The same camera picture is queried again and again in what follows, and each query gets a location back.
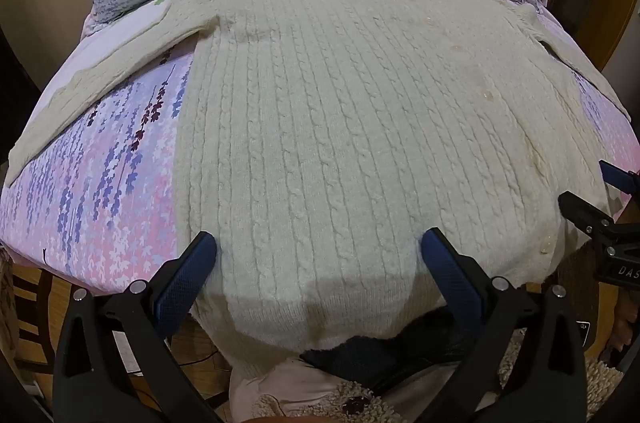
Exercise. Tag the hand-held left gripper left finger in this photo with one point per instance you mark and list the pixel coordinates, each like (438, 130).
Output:
(182, 285)

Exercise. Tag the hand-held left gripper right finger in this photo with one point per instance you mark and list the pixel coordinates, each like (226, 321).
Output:
(450, 280)

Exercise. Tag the beige shaggy rug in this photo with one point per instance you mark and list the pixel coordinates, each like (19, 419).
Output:
(600, 378)

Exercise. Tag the floral pink bed sheet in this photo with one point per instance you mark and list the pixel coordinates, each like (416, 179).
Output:
(100, 203)

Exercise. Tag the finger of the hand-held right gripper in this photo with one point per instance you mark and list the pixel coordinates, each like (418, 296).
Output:
(582, 210)
(619, 179)

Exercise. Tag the beige fluffy cloth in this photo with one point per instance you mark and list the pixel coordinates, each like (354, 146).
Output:
(325, 403)

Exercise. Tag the dark wooden chair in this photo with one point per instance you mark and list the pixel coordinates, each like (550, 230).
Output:
(47, 303)

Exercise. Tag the dark cloth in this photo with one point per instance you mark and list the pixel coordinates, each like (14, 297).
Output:
(380, 353)

